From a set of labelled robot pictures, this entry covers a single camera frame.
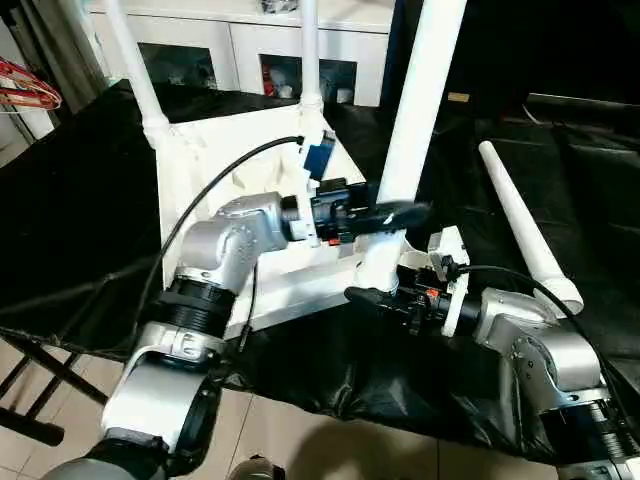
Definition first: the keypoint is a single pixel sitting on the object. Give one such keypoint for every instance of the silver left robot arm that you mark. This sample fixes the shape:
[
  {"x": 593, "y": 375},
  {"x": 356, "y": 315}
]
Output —
[{"x": 230, "y": 235}]

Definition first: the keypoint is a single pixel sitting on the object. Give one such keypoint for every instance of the white plastic table leg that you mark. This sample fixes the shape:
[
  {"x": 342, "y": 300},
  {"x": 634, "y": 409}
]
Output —
[
  {"x": 520, "y": 220},
  {"x": 415, "y": 115},
  {"x": 310, "y": 60},
  {"x": 137, "y": 75}
]

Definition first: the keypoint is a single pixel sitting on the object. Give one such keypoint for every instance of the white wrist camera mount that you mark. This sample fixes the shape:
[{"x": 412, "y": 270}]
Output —
[
  {"x": 452, "y": 245},
  {"x": 315, "y": 160}
]

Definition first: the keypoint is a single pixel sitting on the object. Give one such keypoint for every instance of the red box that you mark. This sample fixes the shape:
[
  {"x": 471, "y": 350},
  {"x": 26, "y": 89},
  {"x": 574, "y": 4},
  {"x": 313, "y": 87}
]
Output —
[{"x": 269, "y": 80}]

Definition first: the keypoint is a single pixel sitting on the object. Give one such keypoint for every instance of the grey curtain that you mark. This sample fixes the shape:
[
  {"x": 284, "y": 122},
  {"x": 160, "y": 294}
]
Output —
[{"x": 60, "y": 50}]

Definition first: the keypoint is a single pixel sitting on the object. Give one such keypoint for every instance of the black horizontal bar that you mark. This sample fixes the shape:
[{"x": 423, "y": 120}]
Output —
[{"x": 580, "y": 102}]

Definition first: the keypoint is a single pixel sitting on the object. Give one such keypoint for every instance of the black folding table frame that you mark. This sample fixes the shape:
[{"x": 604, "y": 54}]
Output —
[{"x": 55, "y": 370}]

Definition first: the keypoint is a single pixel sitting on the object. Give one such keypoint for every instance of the dark patterned bundle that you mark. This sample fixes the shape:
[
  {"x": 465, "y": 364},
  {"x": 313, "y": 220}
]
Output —
[{"x": 280, "y": 5}]

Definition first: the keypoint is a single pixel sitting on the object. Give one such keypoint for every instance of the dark furniture with brass label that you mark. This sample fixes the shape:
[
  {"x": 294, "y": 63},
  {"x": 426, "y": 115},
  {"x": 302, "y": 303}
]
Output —
[{"x": 575, "y": 45}]

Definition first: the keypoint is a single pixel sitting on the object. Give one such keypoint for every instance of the red orange clothes hangers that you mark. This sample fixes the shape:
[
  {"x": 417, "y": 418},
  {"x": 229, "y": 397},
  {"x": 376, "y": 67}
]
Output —
[{"x": 25, "y": 87}]

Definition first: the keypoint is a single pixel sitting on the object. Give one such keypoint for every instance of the small white jar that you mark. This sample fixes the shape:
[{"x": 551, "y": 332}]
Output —
[{"x": 286, "y": 92}]

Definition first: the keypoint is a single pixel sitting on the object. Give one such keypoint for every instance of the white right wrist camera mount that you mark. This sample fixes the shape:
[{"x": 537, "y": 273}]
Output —
[{"x": 452, "y": 245}]

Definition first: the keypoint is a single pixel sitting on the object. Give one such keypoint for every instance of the white plastic table top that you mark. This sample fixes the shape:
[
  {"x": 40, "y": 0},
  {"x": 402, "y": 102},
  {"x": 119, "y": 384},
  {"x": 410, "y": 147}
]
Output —
[{"x": 200, "y": 165}]

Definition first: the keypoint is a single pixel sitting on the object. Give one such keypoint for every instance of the black plastic mat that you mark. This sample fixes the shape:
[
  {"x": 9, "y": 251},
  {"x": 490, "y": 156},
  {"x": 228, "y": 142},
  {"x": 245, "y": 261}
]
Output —
[{"x": 75, "y": 200}]

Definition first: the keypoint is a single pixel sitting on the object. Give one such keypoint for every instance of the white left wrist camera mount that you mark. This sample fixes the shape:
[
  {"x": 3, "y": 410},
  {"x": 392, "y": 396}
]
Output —
[{"x": 315, "y": 160}]

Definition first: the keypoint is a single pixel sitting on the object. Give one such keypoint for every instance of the blue vertical panel edge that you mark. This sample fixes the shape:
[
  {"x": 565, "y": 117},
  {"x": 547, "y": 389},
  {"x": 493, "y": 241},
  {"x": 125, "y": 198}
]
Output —
[{"x": 395, "y": 15}]

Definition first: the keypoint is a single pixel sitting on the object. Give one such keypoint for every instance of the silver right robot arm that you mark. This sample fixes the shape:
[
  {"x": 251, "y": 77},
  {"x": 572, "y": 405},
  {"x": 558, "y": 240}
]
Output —
[{"x": 540, "y": 340}]

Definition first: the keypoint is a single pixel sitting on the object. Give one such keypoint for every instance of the white glass-door cabinet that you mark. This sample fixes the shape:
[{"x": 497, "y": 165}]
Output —
[{"x": 235, "y": 35}]

